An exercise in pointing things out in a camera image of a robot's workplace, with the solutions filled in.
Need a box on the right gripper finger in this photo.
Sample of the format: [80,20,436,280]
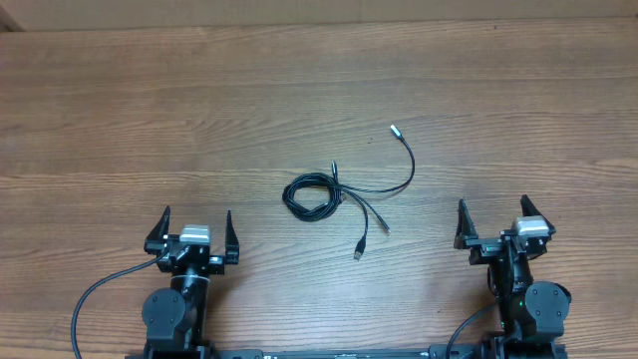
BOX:
[520,194,555,234]
[455,199,479,244]

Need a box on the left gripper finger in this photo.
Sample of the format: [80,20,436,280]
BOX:
[146,205,170,242]
[225,209,239,256]

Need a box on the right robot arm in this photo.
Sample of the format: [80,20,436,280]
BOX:
[445,195,572,359]

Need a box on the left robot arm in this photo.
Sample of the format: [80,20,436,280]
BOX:
[142,207,240,359]

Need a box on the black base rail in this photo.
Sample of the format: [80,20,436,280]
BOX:
[124,343,569,359]

